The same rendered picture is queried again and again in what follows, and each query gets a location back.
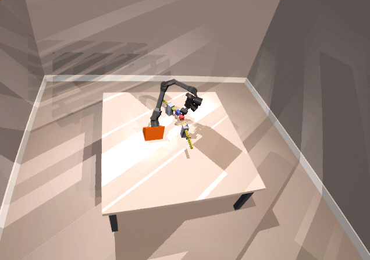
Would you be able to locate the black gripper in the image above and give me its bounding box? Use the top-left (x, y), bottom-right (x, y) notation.
top-left (180, 101), bottom-right (193, 116)

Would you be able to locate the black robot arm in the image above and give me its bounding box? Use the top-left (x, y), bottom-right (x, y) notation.
top-left (150, 79), bottom-right (203, 127)

